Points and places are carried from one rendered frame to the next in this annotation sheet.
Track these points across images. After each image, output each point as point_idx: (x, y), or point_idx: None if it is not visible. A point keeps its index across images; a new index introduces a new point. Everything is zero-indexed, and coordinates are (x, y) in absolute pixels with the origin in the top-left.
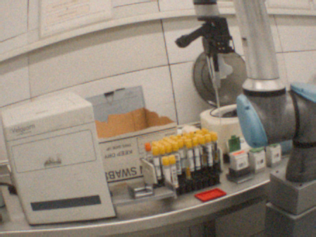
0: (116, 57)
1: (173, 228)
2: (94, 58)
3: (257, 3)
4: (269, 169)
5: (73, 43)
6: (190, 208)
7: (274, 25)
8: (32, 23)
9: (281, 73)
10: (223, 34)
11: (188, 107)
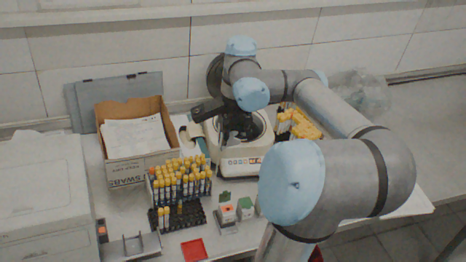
0: (140, 46)
1: None
2: (118, 44)
3: (301, 259)
4: (256, 222)
5: (91, 24)
6: None
7: (317, 16)
8: None
9: (300, 62)
10: (244, 113)
11: (198, 87)
